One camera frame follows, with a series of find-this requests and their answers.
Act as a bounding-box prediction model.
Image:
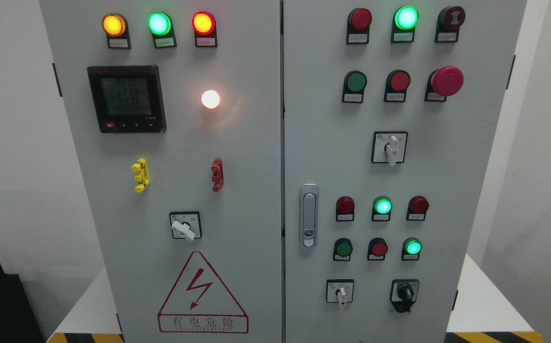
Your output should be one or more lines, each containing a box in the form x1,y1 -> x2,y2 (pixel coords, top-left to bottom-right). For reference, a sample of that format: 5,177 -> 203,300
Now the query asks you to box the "yellow terminal connector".
131,158 -> 150,193

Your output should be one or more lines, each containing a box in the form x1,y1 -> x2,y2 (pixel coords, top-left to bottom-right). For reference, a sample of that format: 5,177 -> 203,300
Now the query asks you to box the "grey electrical cabinet right door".
283,0 -> 526,343

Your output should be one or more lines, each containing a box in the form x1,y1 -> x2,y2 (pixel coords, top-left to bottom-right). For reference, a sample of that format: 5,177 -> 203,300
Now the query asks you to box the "white rotary switch left door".
169,211 -> 202,241

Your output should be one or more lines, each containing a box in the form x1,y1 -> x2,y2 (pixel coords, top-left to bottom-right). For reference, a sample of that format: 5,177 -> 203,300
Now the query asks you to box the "red indicator lamp top left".
191,11 -> 217,48

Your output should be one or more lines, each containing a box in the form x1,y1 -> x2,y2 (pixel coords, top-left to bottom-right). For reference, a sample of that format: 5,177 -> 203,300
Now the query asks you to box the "white rotary switch lower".
325,279 -> 354,312

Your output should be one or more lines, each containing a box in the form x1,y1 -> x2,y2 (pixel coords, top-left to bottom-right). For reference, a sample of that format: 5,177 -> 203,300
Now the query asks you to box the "red indicator lamp middle left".
335,196 -> 355,222

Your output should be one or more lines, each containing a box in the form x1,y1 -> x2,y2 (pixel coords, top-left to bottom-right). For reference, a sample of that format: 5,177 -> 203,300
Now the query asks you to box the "red indicator lamp middle right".
406,195 -> 430,221

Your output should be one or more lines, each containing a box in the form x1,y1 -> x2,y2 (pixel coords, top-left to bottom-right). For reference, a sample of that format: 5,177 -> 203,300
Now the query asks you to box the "white platform with hazard stripes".
48,256 -> 543,343

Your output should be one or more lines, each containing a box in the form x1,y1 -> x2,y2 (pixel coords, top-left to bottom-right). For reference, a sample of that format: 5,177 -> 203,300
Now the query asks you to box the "red push button upper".
383,69 -> 411,102

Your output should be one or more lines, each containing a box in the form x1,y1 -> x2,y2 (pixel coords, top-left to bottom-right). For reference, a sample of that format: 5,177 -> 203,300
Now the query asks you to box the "black box with antenna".
0,263 -> 45,343

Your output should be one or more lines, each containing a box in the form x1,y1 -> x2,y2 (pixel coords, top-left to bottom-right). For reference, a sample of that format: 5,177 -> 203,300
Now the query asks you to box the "red electric hazard warning sticker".
157,251 -> 249,334

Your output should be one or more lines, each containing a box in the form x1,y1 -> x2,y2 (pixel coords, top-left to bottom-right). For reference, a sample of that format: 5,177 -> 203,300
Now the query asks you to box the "grey electrical cabinet left door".
40,0 -> 282,343

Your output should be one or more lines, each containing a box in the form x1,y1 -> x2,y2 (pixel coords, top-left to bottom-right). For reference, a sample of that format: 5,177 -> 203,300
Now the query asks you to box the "lit green push button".
401,237 -> 422,261

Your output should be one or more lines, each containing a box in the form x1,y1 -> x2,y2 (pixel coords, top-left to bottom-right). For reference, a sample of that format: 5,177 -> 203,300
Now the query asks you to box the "green indicator lamp top right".
391,6 -> 419,43

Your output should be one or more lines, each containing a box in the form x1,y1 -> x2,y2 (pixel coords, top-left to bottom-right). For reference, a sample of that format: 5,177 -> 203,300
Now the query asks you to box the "grey electrical cabinet door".
283,0 -> 526,343
40,0 -> 282,343

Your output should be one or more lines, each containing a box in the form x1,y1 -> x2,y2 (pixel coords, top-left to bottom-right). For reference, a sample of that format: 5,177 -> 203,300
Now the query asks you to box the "green indicator lamp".
371,196 -> 392,222
147,11 -> 177,49
391,6 -> 419,43

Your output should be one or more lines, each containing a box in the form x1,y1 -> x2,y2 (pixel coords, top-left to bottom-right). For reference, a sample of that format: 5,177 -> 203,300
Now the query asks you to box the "white rotary switch upper right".
371,131 -> 409,166

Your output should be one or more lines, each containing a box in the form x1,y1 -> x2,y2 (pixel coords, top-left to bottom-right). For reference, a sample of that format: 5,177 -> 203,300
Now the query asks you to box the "red indicator lamp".
346,7 -> 372,45
191,11 -> 217,48
406,195 -> 430,221
335,196 -> 355,222

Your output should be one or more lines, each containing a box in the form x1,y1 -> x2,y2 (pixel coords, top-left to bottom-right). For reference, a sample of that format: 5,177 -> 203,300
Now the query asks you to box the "green push button upper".
342,70 -> 367,103

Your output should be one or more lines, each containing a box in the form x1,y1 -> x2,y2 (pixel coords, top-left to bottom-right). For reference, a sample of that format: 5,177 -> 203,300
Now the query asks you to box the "dark red buzzer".
434,6 -> 466,43

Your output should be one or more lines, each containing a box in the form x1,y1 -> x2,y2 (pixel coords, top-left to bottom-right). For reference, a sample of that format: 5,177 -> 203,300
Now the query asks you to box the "white glowing indicator lamp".
201,89 -> 221,110

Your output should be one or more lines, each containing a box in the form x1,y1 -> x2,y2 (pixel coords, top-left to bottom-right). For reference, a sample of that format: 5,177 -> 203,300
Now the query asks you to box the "green indicator lamp top left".
147,11 -> 177,49

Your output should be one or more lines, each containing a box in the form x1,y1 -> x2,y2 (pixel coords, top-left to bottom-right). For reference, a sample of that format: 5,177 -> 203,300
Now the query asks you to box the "black rotary switch lower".
389,279 -> 420,314

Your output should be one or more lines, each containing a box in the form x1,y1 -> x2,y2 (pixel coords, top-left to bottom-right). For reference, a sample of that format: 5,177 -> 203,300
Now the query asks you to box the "red terminal connector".
211,158 -> 224,192

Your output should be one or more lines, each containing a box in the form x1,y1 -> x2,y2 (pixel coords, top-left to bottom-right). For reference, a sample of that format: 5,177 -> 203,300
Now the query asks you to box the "white rotary switch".
325,279 -> 354,312
371,131 -> 409,166

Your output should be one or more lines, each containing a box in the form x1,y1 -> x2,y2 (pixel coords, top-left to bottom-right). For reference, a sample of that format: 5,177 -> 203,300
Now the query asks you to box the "black digital power meter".
87,65 -> 167,134

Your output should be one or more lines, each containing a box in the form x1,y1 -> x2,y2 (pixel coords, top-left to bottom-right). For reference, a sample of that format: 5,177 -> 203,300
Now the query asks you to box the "red indicator lamp top right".
346,7 -> 372,45

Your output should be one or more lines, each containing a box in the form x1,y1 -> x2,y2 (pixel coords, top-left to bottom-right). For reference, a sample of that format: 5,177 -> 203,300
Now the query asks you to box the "yellow indicator lamp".
102,13 -> 131,49

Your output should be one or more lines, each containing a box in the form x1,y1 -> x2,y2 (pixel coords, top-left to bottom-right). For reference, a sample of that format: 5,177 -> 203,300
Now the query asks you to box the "silver door handle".
299,184 -> 319,247

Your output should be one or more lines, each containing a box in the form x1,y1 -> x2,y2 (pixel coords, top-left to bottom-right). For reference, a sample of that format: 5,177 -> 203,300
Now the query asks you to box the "red emergency stop button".
424,66 -> 464,102

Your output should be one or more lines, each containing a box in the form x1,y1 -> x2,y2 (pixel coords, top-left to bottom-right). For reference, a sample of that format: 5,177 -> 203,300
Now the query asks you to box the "green indicator lamp middle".
371,196 -> 392,222

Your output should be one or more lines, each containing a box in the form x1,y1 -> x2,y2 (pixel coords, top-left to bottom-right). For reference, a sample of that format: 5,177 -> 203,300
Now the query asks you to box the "red push button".
383,69 -> 411,102
367,237 -> 389,261

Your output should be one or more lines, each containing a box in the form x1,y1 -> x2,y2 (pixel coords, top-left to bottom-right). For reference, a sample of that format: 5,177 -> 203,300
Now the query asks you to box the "red push button lower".
367,237 -> 389,261

